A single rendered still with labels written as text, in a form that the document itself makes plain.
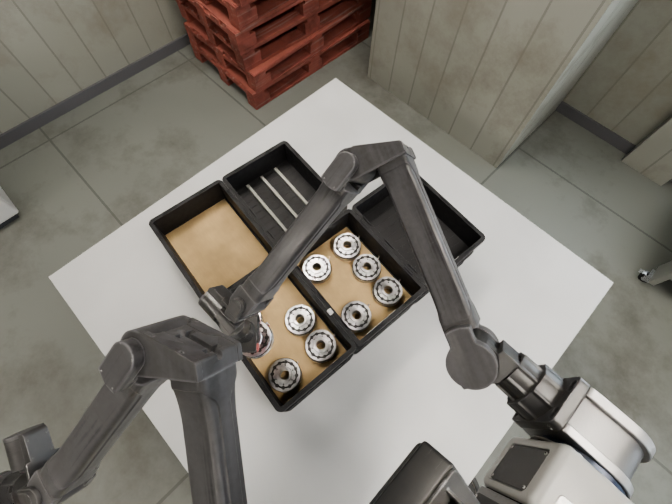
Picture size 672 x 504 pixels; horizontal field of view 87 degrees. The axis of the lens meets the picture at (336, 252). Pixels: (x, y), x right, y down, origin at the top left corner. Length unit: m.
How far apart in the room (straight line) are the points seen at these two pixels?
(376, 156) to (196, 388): 0.43
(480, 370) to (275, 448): 0.89
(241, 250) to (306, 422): 0.65
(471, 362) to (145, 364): 0.45
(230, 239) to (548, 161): 2.36
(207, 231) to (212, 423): 1.04
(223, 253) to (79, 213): 1.62
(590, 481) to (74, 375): 2.30
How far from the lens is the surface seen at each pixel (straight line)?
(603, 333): 2.62
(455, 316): 0.61
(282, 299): 1.27
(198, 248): 1.42
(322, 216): 0.67
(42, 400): 2.53
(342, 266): 1.30
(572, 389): 0.64
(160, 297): 1.54
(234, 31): 2.63
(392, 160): 0.62
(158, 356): 0.47
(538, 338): 1.58
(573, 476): 0.60
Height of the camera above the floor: 2.04
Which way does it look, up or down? 66 degrees down
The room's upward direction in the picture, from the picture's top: 3 degrees clockwise
